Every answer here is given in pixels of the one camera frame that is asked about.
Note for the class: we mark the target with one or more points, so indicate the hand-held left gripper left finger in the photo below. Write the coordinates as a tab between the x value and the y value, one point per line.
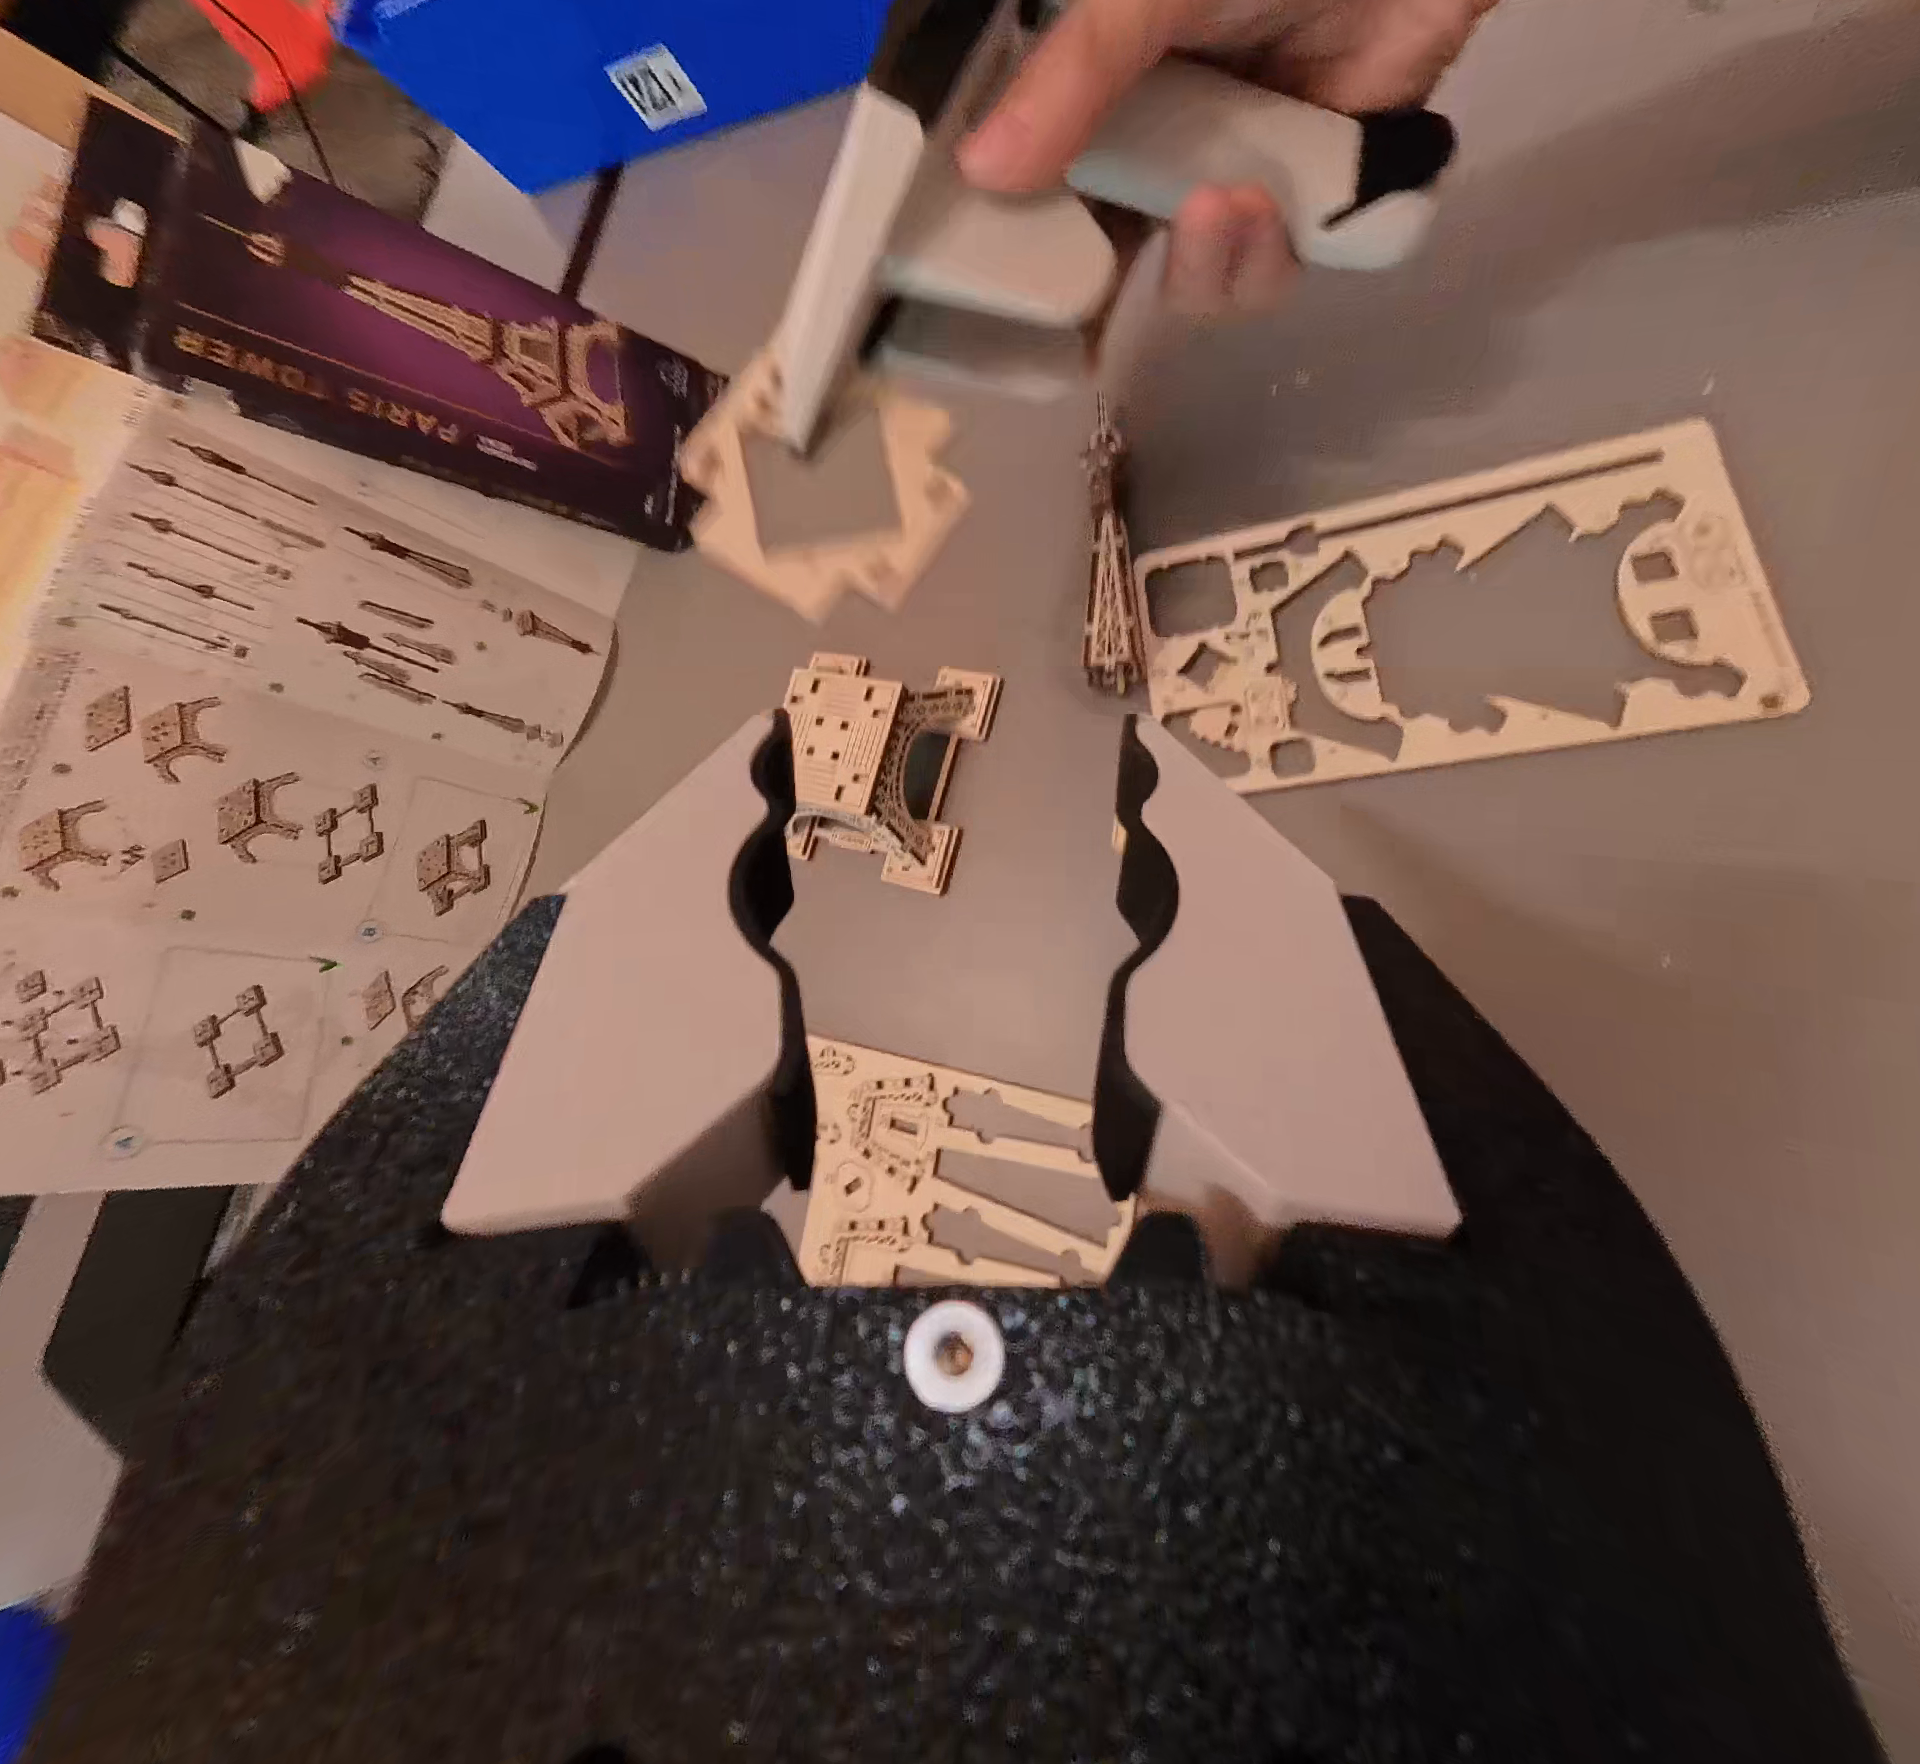
614	1045

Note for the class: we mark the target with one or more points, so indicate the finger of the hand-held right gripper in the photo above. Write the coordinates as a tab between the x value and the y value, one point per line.
990	356
846	296

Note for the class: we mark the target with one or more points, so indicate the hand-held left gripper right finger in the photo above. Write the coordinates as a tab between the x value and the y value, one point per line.
1288	1045

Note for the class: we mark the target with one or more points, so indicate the wooden tower model spire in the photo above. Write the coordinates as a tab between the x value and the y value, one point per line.
1113	564

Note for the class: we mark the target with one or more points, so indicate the wooden lattice parts sheet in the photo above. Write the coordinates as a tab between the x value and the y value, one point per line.
840	579

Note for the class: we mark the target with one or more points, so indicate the wooden sheet with arch cutouts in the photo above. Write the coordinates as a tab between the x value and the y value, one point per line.
1740	564

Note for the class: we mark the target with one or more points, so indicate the grey desk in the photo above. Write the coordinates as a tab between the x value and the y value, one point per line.
1501	970

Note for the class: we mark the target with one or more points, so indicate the wooden sheet with square hole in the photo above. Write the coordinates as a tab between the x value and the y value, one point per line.
878	1201

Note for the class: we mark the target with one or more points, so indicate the wooden tower model base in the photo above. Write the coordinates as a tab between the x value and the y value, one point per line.
840	729

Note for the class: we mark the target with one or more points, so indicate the purple tower model box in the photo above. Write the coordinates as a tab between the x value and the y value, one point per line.
374	296

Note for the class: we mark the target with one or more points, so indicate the folded assembly leaflet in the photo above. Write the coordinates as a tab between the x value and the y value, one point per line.
301	684

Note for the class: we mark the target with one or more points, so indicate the blue plastic container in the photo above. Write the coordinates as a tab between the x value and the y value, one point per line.
26	1673

